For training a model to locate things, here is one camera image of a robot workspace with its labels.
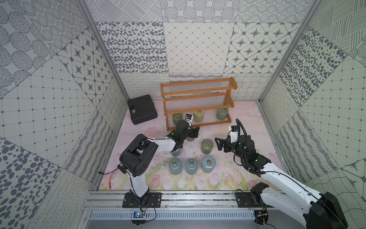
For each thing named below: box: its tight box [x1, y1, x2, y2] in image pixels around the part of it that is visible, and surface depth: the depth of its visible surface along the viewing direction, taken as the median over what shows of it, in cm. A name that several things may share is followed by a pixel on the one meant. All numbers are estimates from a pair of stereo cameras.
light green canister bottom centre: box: [193, 110, 204, 123], surface depth 103 cm
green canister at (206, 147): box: [200, 138, 214, 155], surface depth 89 cm
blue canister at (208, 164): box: [201, 155, 216, 174], surface depth 81 cm
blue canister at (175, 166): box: [168, 158, 183, 176], surface depth 81 cm
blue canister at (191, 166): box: [184, 158, 199, 176], surface depth 81 cm
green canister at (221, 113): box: [215, 107, 229, 121], surface depth 105 cm
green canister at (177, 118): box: [172, 113, 183, 125], surface depth 101 cm
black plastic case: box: [127, 94, 158, 125], surface depth 113 cm
